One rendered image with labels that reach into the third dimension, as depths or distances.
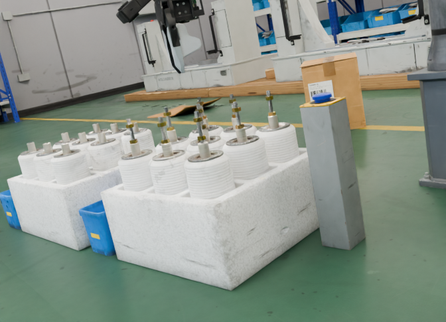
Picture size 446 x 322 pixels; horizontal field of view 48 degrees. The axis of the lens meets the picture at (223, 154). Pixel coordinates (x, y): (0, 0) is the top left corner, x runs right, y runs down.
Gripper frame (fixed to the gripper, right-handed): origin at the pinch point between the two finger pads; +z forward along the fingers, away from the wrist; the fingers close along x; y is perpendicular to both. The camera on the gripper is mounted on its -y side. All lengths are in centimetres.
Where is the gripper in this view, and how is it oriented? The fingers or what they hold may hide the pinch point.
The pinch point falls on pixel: (176, 67)
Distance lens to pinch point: 102.9
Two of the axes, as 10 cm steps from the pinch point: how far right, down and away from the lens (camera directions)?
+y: 9.4, -2.6, 2.3
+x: -2.7, -1.4, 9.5
